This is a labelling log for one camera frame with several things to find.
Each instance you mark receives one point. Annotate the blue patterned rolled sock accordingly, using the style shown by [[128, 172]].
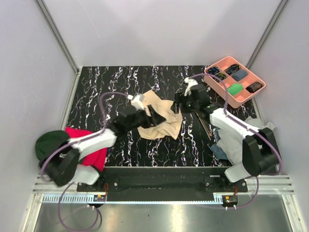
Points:
[[213, 71]]

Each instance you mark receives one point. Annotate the grey-blue rolled sock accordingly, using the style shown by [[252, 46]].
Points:
[[239, 75]]

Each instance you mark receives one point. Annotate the dark multicolour rolled sock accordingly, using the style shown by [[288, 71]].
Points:
[[233, 68]]

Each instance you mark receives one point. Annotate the dark green baseball cap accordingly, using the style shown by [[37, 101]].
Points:
[[49, 143]]

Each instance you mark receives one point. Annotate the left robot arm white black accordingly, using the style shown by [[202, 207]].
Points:
[[63, 167]]

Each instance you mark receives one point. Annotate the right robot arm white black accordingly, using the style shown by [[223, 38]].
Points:
[[259, 146]]

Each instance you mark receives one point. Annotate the green rolled sock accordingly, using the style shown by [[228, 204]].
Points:
[[235, 89]]

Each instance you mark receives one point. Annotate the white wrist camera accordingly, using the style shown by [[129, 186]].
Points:
[[137, 101], [190, 83]]

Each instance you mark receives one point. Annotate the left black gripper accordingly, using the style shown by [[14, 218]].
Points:
[[156, 119]]

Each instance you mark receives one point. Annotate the blue folded cloth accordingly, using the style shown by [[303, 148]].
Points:
[[217, 151]]

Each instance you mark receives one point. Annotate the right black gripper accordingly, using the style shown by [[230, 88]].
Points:
[[180, 98]]

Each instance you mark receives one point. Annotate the grey t-shirt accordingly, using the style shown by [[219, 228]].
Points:
[[231, 147]]

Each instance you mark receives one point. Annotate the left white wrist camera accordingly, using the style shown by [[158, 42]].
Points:
[[137, 101]]

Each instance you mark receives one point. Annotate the pink divided tray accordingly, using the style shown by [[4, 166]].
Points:
[[221, 87]]

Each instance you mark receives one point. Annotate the red folded cloth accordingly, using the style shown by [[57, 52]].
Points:
[[95, 159]]

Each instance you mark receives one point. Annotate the aluminium frame rail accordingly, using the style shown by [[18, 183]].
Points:
[[56, 33]]

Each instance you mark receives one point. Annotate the yellow patterned rolled sock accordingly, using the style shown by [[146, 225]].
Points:
[[219, 77]]

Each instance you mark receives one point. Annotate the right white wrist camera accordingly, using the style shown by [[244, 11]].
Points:
[[190, 83]]

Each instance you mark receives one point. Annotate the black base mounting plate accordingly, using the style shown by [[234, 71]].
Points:
[[208, 179]]

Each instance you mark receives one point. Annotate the dark brown rolled sock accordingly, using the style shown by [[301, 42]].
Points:
[[254, 87]]

